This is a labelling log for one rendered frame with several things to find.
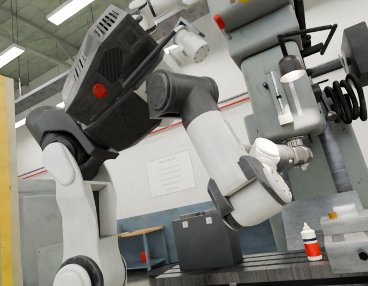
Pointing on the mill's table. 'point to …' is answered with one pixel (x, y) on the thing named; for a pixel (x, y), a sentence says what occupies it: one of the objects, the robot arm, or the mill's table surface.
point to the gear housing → (262, 34)
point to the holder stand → (205, 241)
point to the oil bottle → (311, 244)
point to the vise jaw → (348, 224)
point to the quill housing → (309, 125)
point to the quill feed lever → (323, 101)
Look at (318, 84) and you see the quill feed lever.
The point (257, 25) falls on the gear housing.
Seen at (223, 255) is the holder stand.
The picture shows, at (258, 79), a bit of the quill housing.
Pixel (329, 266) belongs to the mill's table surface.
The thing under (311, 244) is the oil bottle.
